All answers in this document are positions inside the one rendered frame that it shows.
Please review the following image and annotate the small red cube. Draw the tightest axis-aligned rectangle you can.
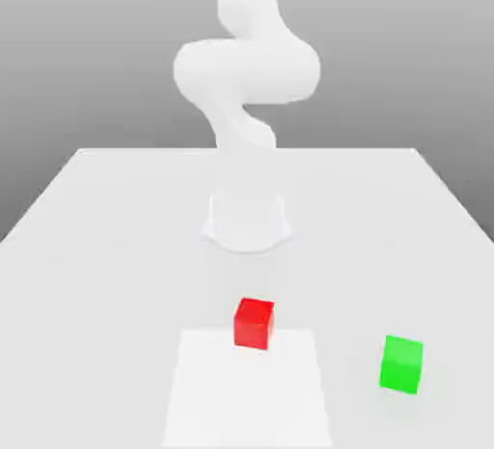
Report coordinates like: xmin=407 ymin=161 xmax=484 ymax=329
xmin=233 ymin=296 xmax=276 ymax=351

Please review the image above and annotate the small green cube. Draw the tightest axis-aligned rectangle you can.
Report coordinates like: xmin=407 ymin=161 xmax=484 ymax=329
xmin=378 ymin=334 xmax=425 ymax=396

